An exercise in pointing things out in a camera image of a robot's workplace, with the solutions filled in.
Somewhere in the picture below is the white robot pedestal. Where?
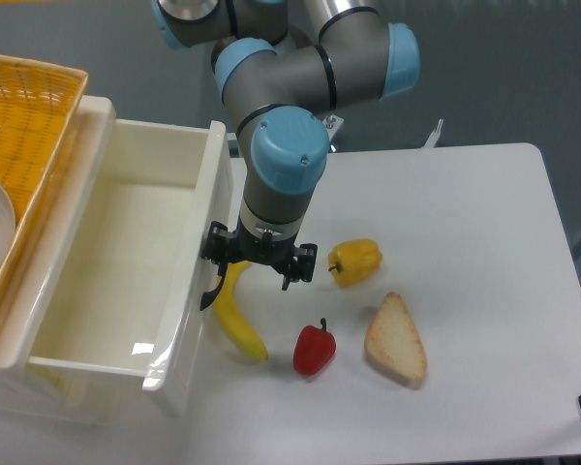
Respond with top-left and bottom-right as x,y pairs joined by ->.
210,26 -> 345,159

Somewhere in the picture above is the white drawer cabinet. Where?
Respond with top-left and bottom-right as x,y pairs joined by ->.
0,97 -> 163,423

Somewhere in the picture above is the slice of bread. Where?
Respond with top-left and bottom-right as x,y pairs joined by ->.
364,292 -> 428,385

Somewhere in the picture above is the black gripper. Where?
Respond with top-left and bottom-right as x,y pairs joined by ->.
199,221 -> 318,291

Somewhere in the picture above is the red bell pepper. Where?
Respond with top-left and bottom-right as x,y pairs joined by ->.
292,318 -> 337,377

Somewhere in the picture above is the yellow bell pepper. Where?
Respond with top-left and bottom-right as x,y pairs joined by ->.
327,238 -> 382,289

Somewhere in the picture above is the yellow woven basket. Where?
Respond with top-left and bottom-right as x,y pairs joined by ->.
0,54 -> 88,302

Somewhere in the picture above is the yellow banana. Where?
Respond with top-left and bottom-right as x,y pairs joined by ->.
213,261 -> 268,361

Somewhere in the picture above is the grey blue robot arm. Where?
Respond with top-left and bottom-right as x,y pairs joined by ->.
152,1 -> 420,283

